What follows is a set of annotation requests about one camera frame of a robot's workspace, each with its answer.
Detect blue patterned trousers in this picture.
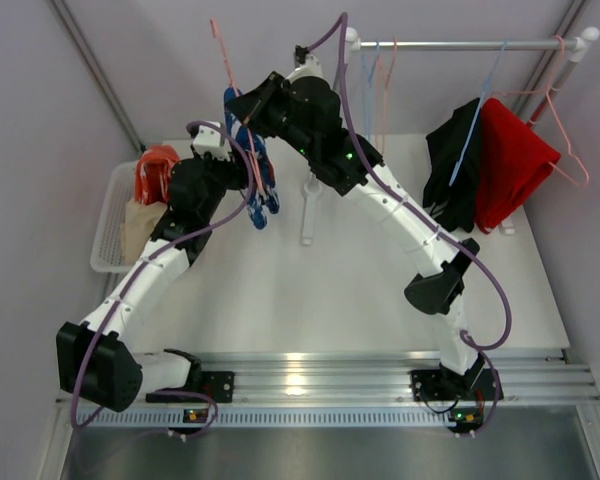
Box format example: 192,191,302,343
223,85,280,230

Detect orange white patterned trousers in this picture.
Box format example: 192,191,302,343
134,145,180,205

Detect blue wire hanger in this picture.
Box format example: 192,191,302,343
361,41,380,140

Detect beige drawstring trousers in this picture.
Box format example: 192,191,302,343
120,199,167,265

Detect pink wire hanger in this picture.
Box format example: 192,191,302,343
376,37,398,154

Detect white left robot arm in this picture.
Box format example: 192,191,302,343
56,147,254,412

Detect blue hanger with black trousers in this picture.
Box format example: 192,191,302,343
448,40,509,187

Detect red trousers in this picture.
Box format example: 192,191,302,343
474,98,561,233

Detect white plastic basket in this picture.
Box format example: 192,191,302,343
90,161,137,274

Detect white clothes rack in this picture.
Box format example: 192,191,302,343
301,24,600,246

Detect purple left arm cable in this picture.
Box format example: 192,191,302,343
69,119,259,441

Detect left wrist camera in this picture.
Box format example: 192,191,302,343
187,124,232,161

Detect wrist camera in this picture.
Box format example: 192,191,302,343
286,45,324,83
187,124,232,161

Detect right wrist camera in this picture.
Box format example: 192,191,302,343
286,45,324,83

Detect black drawstring trousers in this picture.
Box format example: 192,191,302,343
422,98,483,233

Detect grey slotted cable duct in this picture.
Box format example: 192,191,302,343
77,404,455,428

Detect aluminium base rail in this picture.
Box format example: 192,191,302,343
57,349,600,409

